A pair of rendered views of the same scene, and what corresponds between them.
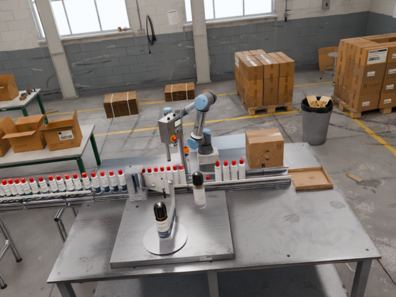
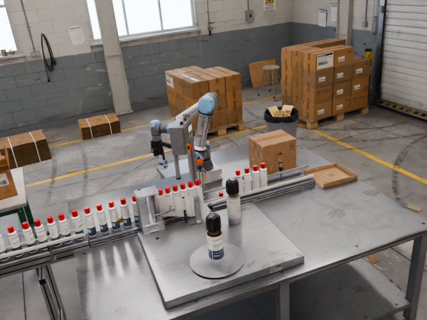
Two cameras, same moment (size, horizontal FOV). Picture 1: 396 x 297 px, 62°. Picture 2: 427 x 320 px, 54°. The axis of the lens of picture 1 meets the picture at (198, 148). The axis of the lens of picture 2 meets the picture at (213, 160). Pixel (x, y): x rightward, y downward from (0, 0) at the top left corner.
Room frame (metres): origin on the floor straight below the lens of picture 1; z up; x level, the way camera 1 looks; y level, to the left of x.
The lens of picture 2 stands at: (-0.07, 0.93, 2.35)
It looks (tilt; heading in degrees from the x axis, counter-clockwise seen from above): 25 degrees down; 339
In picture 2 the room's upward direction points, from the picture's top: 5 degrees counter-clockwise
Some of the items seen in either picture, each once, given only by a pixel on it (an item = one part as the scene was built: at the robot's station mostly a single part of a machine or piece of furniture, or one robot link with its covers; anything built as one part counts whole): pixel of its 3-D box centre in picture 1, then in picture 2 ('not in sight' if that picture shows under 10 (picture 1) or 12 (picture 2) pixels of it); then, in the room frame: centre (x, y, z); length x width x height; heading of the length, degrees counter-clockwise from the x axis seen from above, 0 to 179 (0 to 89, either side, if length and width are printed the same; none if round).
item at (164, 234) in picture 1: (162, 220); (215, 237); (1.69, 0.29, 1.04); 0.09 x 0.09 x 0.29
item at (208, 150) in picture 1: (205, 147); (203, 162); (2.75, -0.07, 0.97); 0.15 x 0.15 x 0.10
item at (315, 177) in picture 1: (309, 177); (330, 174); (2.25, -0.90, 0.85); 0.30 x 0.26 x 0.04; 88
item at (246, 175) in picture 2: (225, 171); (247, 181); (2.27, -0.21, 0.98); 0.05 x 0.05 x 0.20
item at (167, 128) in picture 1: (171, 128); (182, 136); (2.37, 0.20, 1.38); 0.17 x 0.10 x 0.19; 143
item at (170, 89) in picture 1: (180, 91); (99, 126); (6.89, 0.26, 0.11); 0.65 x 0.54 x 0.22; 89
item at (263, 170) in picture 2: (241, 170); (263, 176); (2.27, -0.34, 0.98); 0.05 x 0.05 x 0.20
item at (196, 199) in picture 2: (171, 190); (197, 210); (2.10, 0.24, 0.97); 0.05 x 0.05 x 0.19
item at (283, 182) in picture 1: (191, 187); (208, 207); (2.28, 0.09, 0.85); 1.65 x 0.11 x 0.05; 88
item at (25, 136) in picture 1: (28, 132); not in sight; (3.56, 1.95, 0.96); 0.53 x 0.45 x 0.37; 4
